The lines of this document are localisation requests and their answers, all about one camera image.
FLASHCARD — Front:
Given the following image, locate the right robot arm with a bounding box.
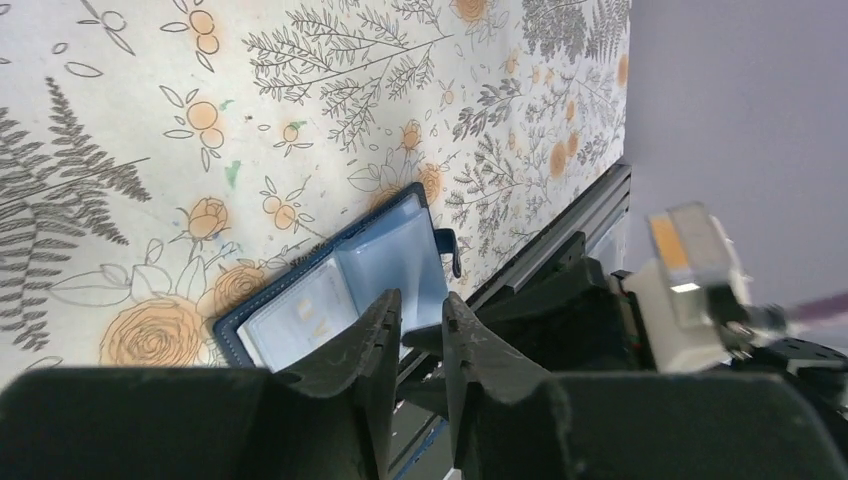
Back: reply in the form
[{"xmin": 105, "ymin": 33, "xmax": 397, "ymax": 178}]
[{"xmin": 399, "ymin": 257, "xmax": 847, "ymax": 479}]

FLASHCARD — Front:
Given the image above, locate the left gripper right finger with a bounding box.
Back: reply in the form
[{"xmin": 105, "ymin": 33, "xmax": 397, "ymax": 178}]
[{"xmin": 441, "ymin": 292, "xmax": 848, "ymax": 480}]

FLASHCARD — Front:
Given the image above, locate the floral table mat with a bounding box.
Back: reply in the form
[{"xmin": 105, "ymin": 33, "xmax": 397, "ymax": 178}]
[{"xmin": 1, "ymin": 0, "xmax": 632, "ymax": 382}]

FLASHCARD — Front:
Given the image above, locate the navy blue card holder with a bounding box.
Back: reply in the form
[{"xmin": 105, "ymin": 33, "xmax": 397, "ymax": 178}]
[{"xmin": 213, "ymin": 182, "xmax": 462, "ymax": 367}]

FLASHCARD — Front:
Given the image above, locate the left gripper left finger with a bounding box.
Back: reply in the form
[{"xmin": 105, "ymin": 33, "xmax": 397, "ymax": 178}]
[{"xmin": 1, "ymin": 289, "xmax": 402, "ymax": 479}]

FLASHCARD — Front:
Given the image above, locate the white card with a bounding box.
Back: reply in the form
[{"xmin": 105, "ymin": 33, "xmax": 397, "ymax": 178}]
[{"xmin": 243, "ymin": 267, "xmax": 358, "ymax": 371}]

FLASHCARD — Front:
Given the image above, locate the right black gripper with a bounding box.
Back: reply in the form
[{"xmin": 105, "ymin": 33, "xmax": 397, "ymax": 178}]
[{"xmin": 398, "ymin": 257, "xmax": 650, "ymax": 418}]

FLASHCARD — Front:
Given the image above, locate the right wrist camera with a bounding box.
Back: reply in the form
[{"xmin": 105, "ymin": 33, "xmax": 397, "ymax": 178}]
[{"xmin": 622, "ymin": 202, "xmax": 788, "ymax": 373}]

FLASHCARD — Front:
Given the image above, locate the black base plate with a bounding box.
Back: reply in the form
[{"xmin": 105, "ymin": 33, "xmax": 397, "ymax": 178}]
[{"xmin": 401, "ymin": 232, "xmax": 622, "ymax": 479}]

